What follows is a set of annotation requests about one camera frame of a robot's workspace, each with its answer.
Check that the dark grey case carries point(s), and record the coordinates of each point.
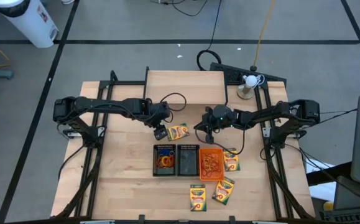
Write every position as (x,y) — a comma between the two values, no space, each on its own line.
(353,196)

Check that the black slotted plastic basket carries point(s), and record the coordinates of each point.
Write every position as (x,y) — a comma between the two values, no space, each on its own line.
(164,172)
(188,161)

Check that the small yellow object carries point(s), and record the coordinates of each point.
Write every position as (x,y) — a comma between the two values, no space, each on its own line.
(328,206)

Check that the black aluminium table frame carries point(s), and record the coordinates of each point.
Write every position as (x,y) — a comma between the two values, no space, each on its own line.
(127,83)

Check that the black table clamp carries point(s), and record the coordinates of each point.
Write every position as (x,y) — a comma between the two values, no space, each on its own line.
(141,217)
(232,218)

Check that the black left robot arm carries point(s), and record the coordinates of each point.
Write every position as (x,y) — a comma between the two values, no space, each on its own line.
(105,104)

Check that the white trash can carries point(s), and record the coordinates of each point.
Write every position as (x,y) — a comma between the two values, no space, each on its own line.
(30,21)

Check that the orange slotted plastic basket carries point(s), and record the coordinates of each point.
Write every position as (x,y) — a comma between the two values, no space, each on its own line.
(217,177)

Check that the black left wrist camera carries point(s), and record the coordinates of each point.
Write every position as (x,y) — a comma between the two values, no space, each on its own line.
(160,133)

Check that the yellow green crayon box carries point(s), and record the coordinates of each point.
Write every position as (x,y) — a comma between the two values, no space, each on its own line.
(223,190)
(232,161)
(198,199)
(178,132)

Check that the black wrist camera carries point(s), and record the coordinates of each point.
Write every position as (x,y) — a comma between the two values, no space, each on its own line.
(209,138)
(160,133)

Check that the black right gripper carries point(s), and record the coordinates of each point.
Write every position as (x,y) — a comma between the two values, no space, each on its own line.
(207,121)

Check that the person's shoe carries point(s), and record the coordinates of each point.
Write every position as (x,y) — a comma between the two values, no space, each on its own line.
(67,2)

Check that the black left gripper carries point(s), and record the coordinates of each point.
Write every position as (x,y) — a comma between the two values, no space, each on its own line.
(161,113)

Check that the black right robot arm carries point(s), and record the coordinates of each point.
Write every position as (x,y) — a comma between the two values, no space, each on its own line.
(260,115)

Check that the white paper sheet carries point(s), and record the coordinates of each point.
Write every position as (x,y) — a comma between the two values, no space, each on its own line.
(318,193)

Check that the wooden riser shelf black legs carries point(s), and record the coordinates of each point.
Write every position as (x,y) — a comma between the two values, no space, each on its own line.
(182,87)

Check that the white bulb desk lamp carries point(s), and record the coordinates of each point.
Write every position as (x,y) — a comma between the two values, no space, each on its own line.
(250,81)

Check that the yellow rubber band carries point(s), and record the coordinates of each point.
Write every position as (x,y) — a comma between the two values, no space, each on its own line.
(205,161)
(212,165)

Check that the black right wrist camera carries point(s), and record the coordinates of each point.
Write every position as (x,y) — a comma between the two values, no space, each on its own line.
(209,138)

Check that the black keyboard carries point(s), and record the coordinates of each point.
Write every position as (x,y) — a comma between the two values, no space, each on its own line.
(350,216)

